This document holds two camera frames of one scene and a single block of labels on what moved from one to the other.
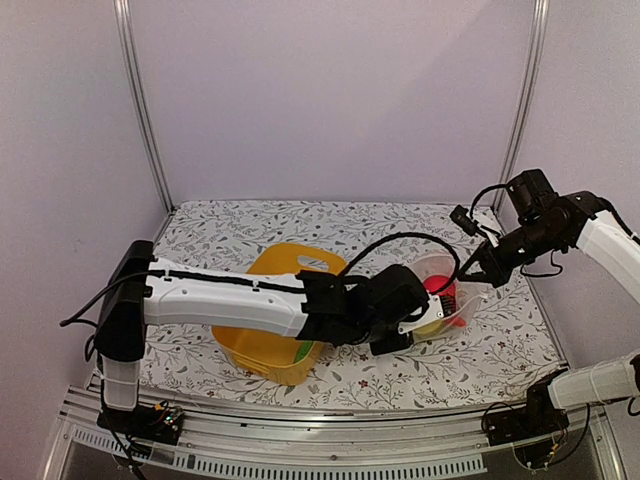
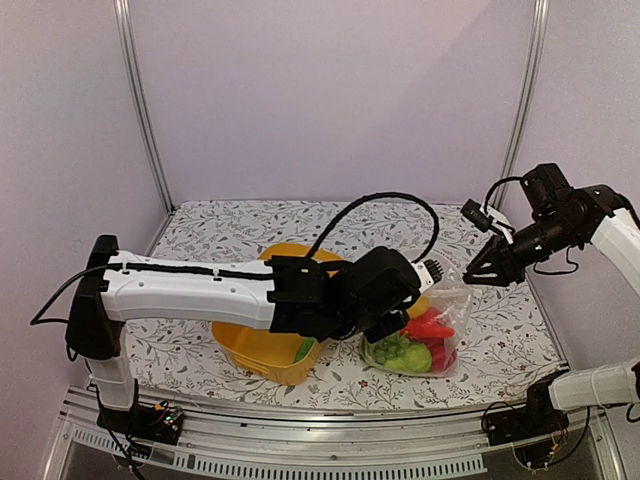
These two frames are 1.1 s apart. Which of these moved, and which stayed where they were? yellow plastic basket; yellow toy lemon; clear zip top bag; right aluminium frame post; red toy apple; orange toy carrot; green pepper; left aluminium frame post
Moved: orange toy carrot; yellow toy lemon; clear zip top bag; red toy apple
Stayed: left aluminium frame post; right aluminium frame post; green pepper; yellow plastic basket
